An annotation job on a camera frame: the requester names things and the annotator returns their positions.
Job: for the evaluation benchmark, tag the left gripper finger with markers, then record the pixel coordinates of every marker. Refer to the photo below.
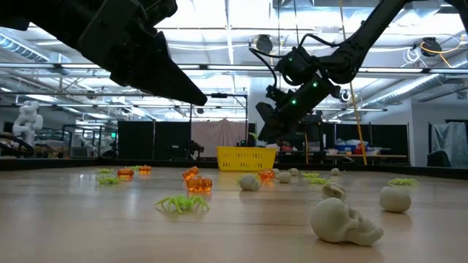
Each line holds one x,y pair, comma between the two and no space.
157,73

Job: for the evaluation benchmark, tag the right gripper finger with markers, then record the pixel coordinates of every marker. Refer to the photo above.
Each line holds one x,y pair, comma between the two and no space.
270,124

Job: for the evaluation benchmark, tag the translucent orange plastic pumpkin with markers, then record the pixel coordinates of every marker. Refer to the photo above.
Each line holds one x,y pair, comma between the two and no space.
199,184
266,174
125,173
191,172
145,170

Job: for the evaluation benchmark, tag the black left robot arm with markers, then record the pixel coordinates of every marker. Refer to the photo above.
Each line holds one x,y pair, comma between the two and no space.
36,18

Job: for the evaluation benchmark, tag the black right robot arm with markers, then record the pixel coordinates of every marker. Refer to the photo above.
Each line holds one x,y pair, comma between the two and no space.
351,47

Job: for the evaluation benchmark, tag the black background robot arm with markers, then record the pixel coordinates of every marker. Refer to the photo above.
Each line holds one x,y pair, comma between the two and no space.
192,149

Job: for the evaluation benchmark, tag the white pillar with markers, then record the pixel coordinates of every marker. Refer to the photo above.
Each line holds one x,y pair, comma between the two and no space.
252,120

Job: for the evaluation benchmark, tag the yellow plastic basket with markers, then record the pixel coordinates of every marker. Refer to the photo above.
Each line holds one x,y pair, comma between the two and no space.
246,159

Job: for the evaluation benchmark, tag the beige curtain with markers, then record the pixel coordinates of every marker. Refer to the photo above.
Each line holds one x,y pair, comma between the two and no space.
219,133

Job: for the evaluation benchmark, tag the blue bin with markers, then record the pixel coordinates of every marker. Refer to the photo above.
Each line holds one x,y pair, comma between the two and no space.
345,148

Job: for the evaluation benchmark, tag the black partition panel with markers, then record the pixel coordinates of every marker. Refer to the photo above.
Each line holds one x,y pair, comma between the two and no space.
153,140

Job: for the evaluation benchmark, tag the wooden side table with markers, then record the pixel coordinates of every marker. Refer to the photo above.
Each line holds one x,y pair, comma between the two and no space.
365,156

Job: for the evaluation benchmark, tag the black framed workcell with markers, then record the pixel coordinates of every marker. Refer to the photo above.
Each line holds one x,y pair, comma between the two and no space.
89,126

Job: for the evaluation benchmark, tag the white robot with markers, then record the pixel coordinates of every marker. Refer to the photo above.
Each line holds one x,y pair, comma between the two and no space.
27,120

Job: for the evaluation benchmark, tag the black chair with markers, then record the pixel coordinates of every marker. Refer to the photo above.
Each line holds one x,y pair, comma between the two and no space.
438,159

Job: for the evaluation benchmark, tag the grey cloth cover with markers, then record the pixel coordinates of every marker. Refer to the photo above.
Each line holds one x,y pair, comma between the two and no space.
451,142

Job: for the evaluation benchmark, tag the black stand frame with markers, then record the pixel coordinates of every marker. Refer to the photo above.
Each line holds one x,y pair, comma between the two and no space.
219,95

